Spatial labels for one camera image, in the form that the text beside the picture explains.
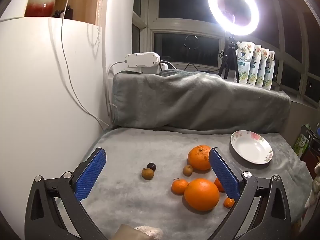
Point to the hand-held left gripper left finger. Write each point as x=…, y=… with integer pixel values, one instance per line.
x=88, y=177

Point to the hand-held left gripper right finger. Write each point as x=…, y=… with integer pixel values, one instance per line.
x=225, y=175

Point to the smooth large orange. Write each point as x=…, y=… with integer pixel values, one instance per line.
x=202, y=194

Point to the bumpy orange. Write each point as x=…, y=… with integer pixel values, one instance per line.
x=198, y=158

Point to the brown longan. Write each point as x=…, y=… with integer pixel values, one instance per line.
x=187, y=170
x=147, y=174

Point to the floral white plate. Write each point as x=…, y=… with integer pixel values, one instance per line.
x=251, y=147

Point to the small mandarin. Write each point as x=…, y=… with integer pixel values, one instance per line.
x=179, y=186
x=218, y=185

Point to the tiny mandarin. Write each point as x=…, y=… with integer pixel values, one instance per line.
x=228, y=203

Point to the dark purple fruit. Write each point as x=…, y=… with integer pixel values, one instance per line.
x=151, y=165

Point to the pale fluffy cloth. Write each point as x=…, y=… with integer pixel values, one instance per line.
x=150, y=233

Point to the green printed box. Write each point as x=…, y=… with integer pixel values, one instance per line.
x=301, y=140

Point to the white fluffy cloth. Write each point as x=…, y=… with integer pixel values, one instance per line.
x=315, y=192

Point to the grey fleece blanket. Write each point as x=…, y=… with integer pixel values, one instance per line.
x=150, y=100

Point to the white cabinet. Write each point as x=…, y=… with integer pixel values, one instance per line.
x=37, y=92

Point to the white plug adapter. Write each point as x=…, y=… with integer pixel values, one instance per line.
x=165, y=66

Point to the white power strip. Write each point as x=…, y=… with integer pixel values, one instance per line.
x=142, y=60

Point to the dark large bottle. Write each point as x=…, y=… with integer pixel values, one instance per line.
x=67, y=13

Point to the dark small bottle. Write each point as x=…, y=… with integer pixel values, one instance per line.
x=57, y=14

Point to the window frame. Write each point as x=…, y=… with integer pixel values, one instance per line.
x=155, y=23

